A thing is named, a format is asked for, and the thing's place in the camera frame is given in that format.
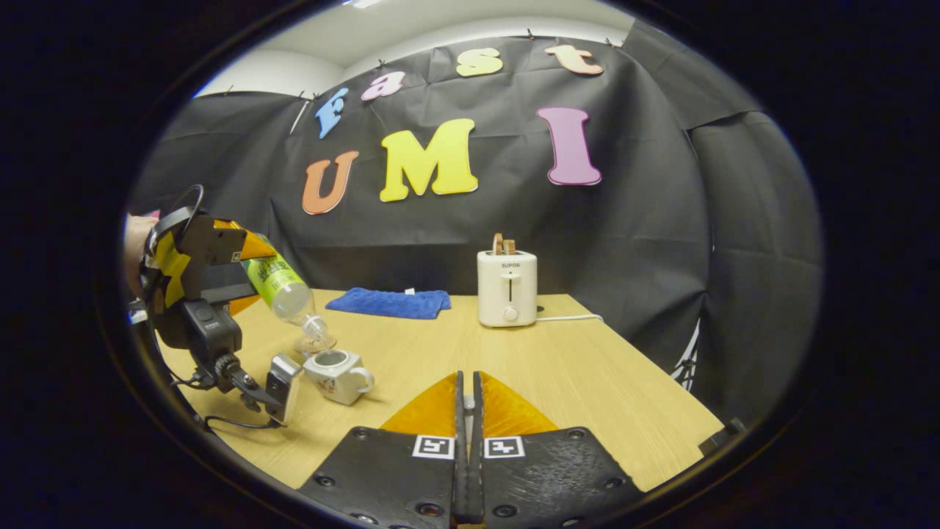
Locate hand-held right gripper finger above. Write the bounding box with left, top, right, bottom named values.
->
left=297, top=371, right=469, bottom=529
left=470, top=371, right=647, bottom=529

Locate green label water bottle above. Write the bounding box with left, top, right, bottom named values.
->
left=242, top=253, right=335, bottom=345

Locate round cork coaster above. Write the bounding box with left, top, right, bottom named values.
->
left=294, top=332, right=339, bottom=358

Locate white floral teacup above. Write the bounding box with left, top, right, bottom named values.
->
left=303, top=349, right=375, bottom=406

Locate blue towel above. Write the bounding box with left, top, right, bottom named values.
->
left=325, top=287, right=452, bottom=320

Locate white toaster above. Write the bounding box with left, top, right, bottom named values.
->
left=477, top=249, right=538, bottom=328

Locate black backdrop cloth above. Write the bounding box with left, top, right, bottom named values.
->
left=129, top=22, right=823, bottom=427

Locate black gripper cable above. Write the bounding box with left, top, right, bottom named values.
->
left=204, top=415, right=283, bottom=432
left=151, top=184, right=205, bottom=236

